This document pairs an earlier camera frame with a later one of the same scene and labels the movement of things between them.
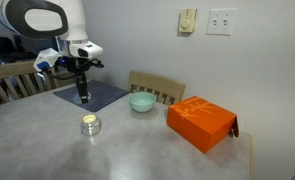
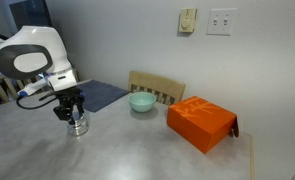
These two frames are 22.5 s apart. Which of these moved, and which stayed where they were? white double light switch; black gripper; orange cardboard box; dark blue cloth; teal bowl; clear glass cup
Moved: black gripper; clear glass cup
Stayed: dark blue cloth; white double light switch; teal bowl; orange cardboard box
